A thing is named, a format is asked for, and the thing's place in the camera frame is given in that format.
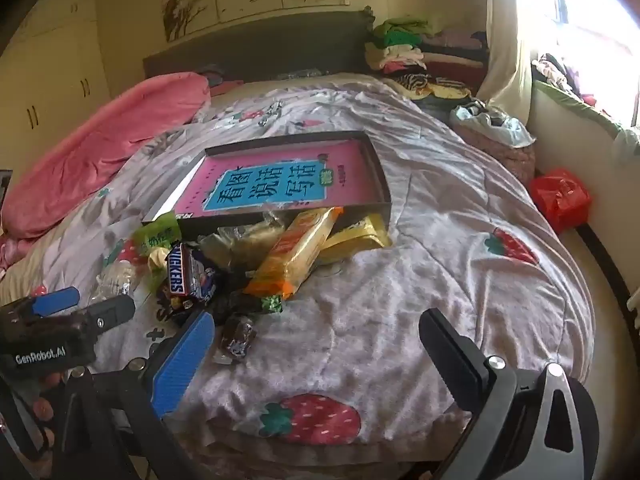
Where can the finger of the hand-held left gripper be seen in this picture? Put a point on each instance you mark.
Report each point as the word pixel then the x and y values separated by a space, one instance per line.
pixel 55 301
pixel 110 311

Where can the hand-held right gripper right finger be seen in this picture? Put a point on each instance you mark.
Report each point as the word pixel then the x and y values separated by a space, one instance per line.
pixel 450 355

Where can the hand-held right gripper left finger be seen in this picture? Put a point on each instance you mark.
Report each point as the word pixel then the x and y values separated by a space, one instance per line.
pixel 182 360

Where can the clear packet white snack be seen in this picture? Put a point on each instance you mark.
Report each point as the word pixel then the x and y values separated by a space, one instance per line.
pixel 116 280

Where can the small dark candy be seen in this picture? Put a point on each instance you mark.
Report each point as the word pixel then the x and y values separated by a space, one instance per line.
pixel 237 337

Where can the brown chocolate bar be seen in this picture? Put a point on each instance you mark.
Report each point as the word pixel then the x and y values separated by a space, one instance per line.
pixel 179 272

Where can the green snack packet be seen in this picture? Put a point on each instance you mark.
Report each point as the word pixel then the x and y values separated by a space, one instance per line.
pixel 157 237

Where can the clear packet brown cake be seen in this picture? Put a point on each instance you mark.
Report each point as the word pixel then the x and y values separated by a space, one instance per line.
pixel 245 241

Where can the yellow gold snack packet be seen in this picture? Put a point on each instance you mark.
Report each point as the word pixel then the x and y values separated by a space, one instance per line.
pixel 356 240

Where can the orange cracker packet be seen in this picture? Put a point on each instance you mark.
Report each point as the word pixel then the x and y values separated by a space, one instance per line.
pixel 295 252

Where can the dark cardboard box tray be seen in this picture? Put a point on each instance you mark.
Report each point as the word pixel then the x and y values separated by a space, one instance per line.
pixel 381 170

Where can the person's left hand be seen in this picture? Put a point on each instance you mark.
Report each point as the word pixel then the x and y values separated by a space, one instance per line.
pixel 44 405

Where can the pink blanket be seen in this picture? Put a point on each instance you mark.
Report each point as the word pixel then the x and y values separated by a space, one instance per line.
pixel 100 150

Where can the red plastic bag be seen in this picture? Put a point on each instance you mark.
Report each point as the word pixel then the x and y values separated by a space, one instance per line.
pixel 557 197

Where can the pink book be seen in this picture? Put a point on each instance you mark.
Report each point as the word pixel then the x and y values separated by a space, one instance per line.
pixel 350 170

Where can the cream wardrobe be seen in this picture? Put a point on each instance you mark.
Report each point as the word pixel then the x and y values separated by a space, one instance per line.
pixel 50 70

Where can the white plastic bag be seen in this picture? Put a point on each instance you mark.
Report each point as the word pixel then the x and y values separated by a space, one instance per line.
pixel 492 122

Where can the teal and pink cloth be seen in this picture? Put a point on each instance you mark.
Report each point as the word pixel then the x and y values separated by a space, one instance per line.
pixel 220 79

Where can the clothes on windowsill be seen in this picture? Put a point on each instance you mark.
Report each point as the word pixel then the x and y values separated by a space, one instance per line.
pixel 560 72

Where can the dark patterned cloth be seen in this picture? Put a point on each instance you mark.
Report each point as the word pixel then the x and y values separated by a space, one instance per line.
pixel 300 74

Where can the pile of folded clothes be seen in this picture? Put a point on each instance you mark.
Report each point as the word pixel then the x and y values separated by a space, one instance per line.
pixel 400 50

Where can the cream curtain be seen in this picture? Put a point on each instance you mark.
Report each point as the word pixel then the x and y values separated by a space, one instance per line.
pixel 505 50

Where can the grey headboard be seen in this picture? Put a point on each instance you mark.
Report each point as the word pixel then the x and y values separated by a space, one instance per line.
pixel 275 45

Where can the window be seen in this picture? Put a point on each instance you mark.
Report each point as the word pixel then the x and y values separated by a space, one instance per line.
pixel 590 0

